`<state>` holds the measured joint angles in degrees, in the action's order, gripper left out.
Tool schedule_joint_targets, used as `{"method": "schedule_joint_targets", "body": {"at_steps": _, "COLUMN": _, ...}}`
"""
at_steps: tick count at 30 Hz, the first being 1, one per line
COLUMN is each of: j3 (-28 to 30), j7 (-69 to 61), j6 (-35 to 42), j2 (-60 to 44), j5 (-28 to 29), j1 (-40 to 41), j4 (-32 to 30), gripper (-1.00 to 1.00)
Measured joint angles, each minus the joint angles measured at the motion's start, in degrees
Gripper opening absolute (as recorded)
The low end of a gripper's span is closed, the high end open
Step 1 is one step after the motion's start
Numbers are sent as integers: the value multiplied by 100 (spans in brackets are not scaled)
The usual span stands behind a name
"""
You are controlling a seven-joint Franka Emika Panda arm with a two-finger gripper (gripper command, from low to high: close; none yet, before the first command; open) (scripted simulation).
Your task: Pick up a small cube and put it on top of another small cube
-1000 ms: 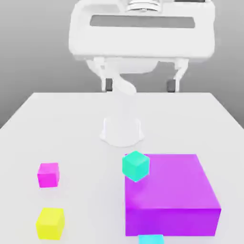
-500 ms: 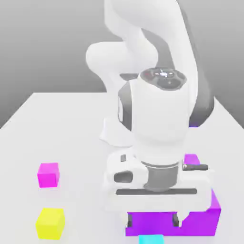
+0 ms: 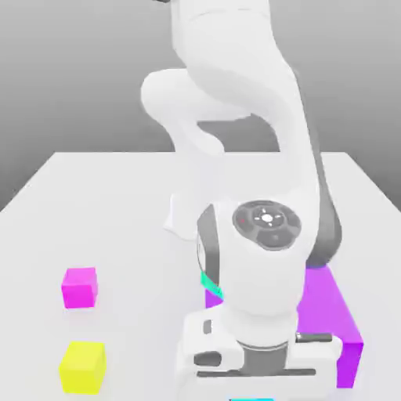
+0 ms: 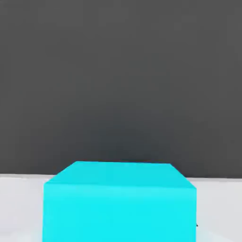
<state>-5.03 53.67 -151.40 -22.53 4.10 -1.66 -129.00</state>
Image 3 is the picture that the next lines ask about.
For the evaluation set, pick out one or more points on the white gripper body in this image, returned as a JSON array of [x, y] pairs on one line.
[[257, 387]]

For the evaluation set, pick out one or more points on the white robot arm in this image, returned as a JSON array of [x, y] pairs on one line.
[[250, 94]]

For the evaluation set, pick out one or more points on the small teal cube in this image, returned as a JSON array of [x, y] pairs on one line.
[[209, 285]]

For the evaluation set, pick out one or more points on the small yellow cube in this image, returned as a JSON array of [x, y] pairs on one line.
[[82, 369]]

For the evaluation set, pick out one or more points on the small magenta cube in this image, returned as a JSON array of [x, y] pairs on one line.
[[79, 289]]

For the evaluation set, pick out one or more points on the large purple box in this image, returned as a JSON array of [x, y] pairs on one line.
[[329, 313]]

